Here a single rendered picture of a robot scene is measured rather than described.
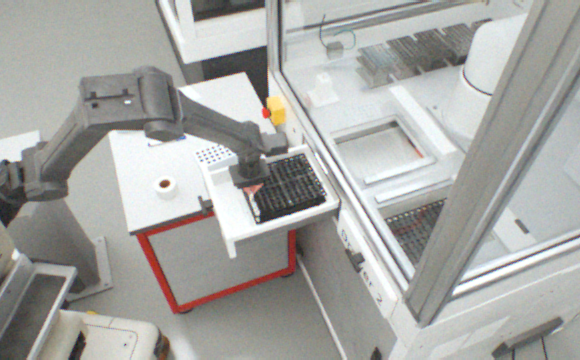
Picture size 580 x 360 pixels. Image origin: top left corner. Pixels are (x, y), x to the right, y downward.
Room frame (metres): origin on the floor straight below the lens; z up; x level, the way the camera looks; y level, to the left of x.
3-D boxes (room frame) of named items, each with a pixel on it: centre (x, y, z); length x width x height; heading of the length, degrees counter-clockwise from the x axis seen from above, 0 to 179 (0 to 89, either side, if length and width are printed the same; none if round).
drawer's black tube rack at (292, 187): (0.86, 0.03, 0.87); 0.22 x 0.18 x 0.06; 112
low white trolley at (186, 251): (1.18, 0.35, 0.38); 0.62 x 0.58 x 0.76; 22
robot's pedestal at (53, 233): (1.05, 1.01, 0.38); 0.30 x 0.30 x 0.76; 22
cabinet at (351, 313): (1.04, -0.55, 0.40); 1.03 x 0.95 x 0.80; 22
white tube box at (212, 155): (1.07, 0.26, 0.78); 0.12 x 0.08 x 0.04; 118
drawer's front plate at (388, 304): (0.61, -0.20, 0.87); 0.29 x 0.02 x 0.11; 22
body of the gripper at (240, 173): (0.79, 0.11, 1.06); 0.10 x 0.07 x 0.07; 109
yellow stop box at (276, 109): (1.21, 0.05, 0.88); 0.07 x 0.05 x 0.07; 22
